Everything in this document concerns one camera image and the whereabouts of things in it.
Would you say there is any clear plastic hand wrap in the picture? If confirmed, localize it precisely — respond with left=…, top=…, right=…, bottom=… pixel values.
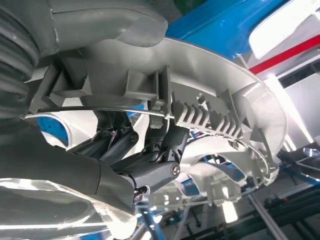
left=0, top=178, right=138, bottom=240

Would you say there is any red barrier belt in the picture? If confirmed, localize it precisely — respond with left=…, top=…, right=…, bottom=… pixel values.
left=249, top=34, right=320, bottom=75

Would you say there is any white plastic mirror cover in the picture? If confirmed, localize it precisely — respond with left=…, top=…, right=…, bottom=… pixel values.
left=248, top=0, right=320, bottom=61

